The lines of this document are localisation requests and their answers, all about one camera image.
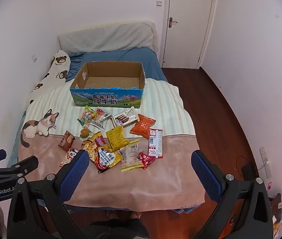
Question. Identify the white door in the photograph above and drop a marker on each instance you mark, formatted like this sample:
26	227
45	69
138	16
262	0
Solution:
188	29

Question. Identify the bear print pillow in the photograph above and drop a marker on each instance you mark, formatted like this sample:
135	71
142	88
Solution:
58	64

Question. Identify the person's left forearm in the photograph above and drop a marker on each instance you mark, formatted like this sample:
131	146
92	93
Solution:
0	216

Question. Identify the black power adapter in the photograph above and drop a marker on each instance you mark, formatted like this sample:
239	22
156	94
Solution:
248	169

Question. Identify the clear yellow-edged snack packet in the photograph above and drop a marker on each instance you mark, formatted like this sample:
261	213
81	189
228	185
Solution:
131	156

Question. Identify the cardboard box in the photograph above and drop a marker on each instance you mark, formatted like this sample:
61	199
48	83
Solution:
106	99

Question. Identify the grey headboard cushion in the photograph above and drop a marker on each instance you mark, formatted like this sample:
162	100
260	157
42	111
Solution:
106	38

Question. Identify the white snack packet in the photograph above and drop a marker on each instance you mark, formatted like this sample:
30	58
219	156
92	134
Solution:
101	119

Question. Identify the white power strip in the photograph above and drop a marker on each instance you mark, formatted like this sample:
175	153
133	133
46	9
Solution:
265	161

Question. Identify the long red white packet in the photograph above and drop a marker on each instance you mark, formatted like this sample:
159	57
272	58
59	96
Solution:
155	144

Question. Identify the chocolate stick biscuit packet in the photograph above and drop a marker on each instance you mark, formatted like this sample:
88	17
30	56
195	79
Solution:
126	117

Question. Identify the panda print snack packet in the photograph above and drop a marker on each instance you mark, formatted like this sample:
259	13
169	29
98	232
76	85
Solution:
71	154

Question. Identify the small clear jelly packet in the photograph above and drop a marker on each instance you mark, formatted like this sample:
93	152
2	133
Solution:
84	133

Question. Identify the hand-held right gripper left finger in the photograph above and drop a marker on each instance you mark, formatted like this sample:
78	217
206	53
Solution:
74	176

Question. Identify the small red snack packet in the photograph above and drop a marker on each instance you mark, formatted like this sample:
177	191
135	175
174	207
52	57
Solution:
146	159

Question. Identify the brown snack packet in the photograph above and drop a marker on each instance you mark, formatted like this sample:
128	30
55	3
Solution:
66	142

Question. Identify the bed with blue sheet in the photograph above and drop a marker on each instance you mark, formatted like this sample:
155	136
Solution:
153	64

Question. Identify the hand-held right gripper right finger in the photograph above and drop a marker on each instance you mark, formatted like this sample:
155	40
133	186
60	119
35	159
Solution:
205	176

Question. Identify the yellow snack packet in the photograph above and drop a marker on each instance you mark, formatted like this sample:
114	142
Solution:
117	137

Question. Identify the colourful candy bag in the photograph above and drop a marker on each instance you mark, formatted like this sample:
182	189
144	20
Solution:
87	117

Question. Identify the red yellow noodle bag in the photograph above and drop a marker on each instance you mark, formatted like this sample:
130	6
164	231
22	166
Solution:
103	156

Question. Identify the orange snack packet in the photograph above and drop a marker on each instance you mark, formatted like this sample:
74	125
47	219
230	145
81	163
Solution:
143	127

